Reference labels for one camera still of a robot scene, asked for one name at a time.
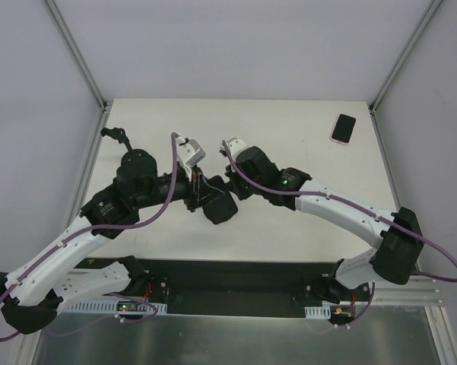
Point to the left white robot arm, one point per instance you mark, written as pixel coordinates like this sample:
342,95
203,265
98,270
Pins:
33,295

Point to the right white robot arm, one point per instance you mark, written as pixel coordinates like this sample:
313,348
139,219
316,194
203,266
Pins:
392,237

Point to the aluminium frame post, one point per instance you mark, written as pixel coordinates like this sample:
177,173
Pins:
73,49
417,34

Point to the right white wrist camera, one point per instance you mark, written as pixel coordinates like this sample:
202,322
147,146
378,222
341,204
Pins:
233,146

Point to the right aluminium frame post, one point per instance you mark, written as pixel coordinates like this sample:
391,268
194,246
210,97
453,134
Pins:
417,34

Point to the left white cable duct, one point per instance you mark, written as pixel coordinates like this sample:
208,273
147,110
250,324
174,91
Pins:
111,306

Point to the pink case smartphone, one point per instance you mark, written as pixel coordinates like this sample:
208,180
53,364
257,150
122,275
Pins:
343,129

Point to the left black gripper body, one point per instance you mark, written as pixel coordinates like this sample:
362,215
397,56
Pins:
197,191

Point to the aluminium rail bar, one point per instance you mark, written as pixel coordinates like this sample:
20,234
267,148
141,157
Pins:
419,291

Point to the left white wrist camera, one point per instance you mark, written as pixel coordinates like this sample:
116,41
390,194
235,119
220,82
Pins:
189,151

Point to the left aluminium frame post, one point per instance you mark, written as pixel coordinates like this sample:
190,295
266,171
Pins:
73,49

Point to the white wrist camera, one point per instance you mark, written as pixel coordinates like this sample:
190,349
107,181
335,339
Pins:
189,151
233,146

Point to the right white cable duct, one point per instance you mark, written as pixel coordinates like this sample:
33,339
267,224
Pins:
322,312

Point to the white cable duct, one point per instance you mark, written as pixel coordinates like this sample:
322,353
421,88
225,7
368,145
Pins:
111,306
322,312

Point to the black case smartphone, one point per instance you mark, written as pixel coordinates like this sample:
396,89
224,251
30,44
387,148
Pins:
220,209

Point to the black gooseneck phone stand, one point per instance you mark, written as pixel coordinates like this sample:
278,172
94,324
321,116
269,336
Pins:
117,134

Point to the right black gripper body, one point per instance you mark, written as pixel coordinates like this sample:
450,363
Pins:
235,182

